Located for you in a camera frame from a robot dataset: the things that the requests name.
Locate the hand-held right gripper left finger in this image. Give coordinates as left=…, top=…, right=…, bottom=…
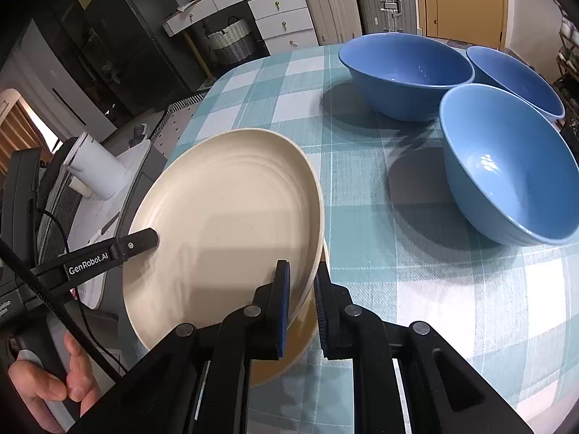
left=68, top=260, right=291, bottom=434

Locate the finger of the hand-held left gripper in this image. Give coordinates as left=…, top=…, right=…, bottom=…
left=109, top=228, right=160, bottom=263

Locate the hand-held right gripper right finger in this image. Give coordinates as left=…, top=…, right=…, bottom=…
left=313, top=260, right=534, bottom=434

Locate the cream plate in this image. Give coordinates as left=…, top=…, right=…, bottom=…
left=248, top=296, right=318, bottom=388
left=288, top=235, right=327, bottom=324
left=121, top=129, right=325, bottom=353

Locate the blue bowl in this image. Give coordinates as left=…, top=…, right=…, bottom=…
left=466, top=45, right=566, bottom=124
left=338, top=33, right=476, bottom=123
left=439, top=84, right=579, bottom=247

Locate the person's left hand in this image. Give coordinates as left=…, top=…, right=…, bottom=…
left=8, top=329, right=102, bottom=419

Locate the orange curtain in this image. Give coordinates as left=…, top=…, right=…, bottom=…
left=0, top=90, right=50, bottom=177

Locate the white cylindrical kettle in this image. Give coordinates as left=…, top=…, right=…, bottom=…
left=63, top=132, right=127, bottom=200

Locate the striped floor mat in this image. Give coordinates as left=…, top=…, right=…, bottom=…
left=154, top=93, right=211, bottom=154

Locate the dark tall wardrobe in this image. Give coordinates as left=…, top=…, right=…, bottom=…
left=18, top=0, right=136, bottom=141

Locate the black refrigerator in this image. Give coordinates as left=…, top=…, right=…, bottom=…
left=84, top=0, right=204, bottom=116

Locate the woven laundry basket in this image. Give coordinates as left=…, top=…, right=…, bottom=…
left=206, top=17, right=258, bottom=65

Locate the white desk with drawers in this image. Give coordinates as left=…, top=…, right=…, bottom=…
left=162, top=0, right=317, bottom=55

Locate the beige suitcase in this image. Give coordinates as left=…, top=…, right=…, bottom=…
left=292, top=0, right=363, bottom=46

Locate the wooden door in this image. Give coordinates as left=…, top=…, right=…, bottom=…
left=414, top=0, right=510, bottom=41

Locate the wooden shoe rack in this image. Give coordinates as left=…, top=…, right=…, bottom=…
left=554, top=9, right=579, bottom=86

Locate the black cable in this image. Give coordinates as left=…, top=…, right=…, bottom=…
left=0, top=237, right=125, bottom=383
left=35, top=208, right=130, bottom=374

